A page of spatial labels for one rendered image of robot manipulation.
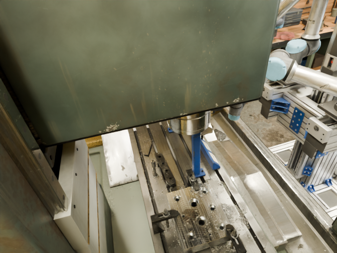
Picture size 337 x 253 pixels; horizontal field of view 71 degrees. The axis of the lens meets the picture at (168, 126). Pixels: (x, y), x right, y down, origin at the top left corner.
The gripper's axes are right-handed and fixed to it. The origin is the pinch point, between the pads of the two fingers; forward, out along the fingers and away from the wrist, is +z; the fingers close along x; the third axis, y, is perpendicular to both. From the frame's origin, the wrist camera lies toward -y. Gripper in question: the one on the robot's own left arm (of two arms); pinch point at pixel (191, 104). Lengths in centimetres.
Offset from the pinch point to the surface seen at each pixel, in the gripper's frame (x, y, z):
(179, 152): -6.3, 30.1, 11.1
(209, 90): -60, -43, 16
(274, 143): 61, 117, -125
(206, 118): -54, -29, 14
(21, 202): -77, -35, 66
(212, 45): -61, -56, 16
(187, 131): -55, -26, 21
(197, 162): -28.5, 19.5, 7.2
